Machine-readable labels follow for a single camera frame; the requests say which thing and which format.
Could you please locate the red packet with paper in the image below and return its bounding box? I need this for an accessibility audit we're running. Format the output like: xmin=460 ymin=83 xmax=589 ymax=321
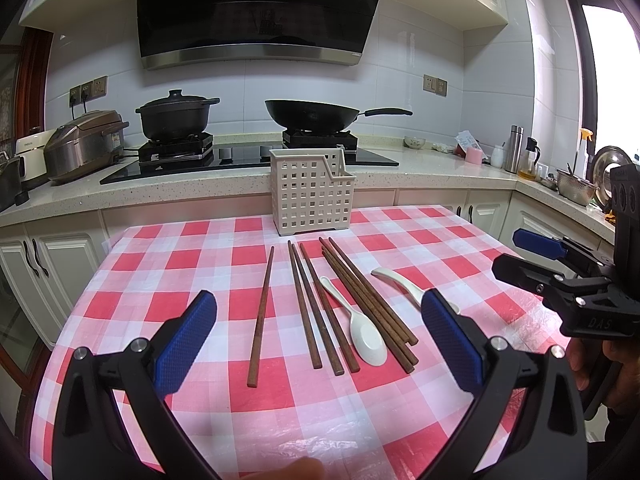
xmin=454 ymin=130 xmax=483 ymax=158

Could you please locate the black lidded cooking pot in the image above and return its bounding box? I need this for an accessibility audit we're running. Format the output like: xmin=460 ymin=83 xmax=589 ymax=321
xmin=135 ymin=89 xmax=221 ymax=142

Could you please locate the white plastic utensil basket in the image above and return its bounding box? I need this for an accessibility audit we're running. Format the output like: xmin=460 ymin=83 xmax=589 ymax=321
xmin=269 ymin=147 xmax=356 ymax=237

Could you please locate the white ceramic spoon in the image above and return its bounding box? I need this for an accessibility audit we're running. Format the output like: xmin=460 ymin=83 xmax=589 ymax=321
xmin=371 ymin=267 xmax=461 ymax=316
xmin=318 ymin=276 xmax=388 ymax=366

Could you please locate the red white checkered tablecloth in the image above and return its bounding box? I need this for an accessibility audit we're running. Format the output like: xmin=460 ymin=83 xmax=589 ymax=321
xmin=30 ymin=204 xmax=573 ymax=480

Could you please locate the white kitchen appliance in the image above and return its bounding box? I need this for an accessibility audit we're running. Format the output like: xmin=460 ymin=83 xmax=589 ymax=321
xmin=14 ymin=128 xmax=58 ymax=181

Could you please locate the steel pot lid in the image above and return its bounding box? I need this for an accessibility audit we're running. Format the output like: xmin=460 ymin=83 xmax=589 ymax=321
xmin=592 ymin=145 xmax=636 ymax=206

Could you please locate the yellow spray bottle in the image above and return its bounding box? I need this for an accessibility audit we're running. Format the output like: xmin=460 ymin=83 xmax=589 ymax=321
xmin=572 ymin=127 xmax=595 ymax=181

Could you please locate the brown rice cooker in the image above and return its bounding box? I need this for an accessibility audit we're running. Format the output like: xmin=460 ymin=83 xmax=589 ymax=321
xmin=43 ymin=109 xmax=130 ymax=185

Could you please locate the steel colander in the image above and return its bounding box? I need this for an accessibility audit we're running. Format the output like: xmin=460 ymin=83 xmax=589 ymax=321
xmin=555 ymin=167 xmax=601 ymax=206

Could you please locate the oil bottle with black cap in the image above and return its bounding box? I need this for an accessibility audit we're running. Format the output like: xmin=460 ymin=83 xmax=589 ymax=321
xmin=517 ymin=137 xmax=541 ymax=181

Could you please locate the kitchen window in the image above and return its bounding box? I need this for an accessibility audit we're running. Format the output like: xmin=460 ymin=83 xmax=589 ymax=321
xmin=560 ymin=0 xmax=640 ymax=161

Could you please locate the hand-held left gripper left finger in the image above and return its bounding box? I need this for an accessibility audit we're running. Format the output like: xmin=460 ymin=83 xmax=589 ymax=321
xmin=51 ymin=289 xmax=218 ymax=480

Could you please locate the person's right hand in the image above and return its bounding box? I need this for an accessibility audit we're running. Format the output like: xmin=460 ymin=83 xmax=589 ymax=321
xmin=567 ymin=335 xmax=640 ymax=411

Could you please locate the black glass gas cooktop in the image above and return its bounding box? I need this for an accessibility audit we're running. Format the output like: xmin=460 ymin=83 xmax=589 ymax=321
xmin=99 ymin=129 xmax=401 ymax=185

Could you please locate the person's left hand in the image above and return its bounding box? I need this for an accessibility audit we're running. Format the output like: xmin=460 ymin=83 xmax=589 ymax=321
xmin=272 ymin=456 xmax=328 ymax=480

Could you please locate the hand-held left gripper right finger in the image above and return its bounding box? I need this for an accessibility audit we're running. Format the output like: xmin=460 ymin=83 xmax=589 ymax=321
xmin=421 ymin=287 xmax=588 ymax=480

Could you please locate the brown wooden door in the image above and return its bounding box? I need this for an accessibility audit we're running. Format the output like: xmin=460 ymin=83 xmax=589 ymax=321
xmin=0 ymin=27 xmax=53 ymax=161

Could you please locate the black wok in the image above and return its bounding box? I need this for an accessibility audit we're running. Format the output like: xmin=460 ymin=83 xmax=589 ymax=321
xmin=264 ymin=99 xmax=414 ymax=133

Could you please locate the black kitchen appliance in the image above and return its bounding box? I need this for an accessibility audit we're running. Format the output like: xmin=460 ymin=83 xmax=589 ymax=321
xmin=0 ymin=155 xmax=26 ymax=211

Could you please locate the bunch of wooden chopsticks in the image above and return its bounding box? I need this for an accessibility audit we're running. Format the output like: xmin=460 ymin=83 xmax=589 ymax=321
xmin=246 ymin=236 xmax=420 ymax=388

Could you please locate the stainless steel thermos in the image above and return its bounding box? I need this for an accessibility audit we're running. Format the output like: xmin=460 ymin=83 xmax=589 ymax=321
xmin=504 ymin=125 xmax=525 ymax=174

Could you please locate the black range hood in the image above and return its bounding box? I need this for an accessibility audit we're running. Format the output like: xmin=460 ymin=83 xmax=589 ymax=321
xmin=136 ymin=0 xmax=392 ymax=71

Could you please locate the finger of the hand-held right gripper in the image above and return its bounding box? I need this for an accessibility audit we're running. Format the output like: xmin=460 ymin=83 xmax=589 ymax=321
xmin=512 ymin=227 xmax=608 ymax=273
xmin=492 ymin=254 xmax=623 ymax=311

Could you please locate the beige triple wall socket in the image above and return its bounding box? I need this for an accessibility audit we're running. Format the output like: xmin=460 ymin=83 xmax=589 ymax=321
xmin=68 ymin=76 xmax=108 ymax=108

